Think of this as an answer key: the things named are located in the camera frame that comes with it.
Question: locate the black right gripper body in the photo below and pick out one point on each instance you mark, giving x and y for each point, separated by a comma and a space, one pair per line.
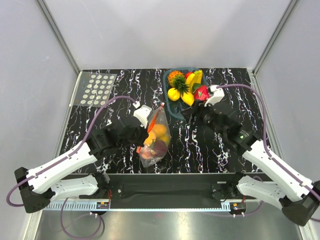
205, 116

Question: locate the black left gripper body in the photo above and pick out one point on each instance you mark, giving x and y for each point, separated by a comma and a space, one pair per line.
138, 139

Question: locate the pink peach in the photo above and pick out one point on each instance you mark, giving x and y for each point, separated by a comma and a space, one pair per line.
147, 153

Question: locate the clear zip top bag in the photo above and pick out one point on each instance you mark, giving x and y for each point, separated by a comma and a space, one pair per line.
158, 116

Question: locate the yellow green mango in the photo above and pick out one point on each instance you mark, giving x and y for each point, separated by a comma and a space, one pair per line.
165, 138

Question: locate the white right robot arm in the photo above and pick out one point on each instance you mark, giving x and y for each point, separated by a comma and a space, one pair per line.
296, 196

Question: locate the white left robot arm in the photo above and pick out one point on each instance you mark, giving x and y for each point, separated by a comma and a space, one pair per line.
42, 185

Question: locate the pink dragon fruit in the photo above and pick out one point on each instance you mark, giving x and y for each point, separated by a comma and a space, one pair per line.
201, 93

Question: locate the small yellow orange fruit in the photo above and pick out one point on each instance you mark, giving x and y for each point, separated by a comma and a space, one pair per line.
188, 98

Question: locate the transparent blue plastic fruit tray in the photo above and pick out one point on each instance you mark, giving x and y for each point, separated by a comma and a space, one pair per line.
175, 107

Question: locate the green lime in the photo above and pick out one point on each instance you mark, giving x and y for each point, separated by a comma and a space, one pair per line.
196, 86

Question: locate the yellow lemon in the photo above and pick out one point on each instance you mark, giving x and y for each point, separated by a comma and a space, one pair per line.
173, 94

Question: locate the yellow banana bunch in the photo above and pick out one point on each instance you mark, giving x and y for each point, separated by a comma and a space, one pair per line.
194, 78

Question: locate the red apple behind bananas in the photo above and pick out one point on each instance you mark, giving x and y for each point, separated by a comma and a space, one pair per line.
188, 74

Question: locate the orange pineapple toy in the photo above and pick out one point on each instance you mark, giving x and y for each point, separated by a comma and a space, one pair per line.
177, 80

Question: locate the clear sheet with white dots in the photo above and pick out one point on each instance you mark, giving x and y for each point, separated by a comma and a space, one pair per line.
92, 89

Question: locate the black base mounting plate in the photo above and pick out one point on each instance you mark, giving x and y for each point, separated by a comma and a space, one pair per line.
165, 185

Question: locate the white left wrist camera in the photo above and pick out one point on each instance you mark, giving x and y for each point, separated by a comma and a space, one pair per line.
142, 113

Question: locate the aluminium frame rail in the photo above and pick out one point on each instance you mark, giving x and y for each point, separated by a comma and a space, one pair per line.
252, 188

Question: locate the white slotted cable duct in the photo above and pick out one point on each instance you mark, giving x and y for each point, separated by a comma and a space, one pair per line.
99, 207

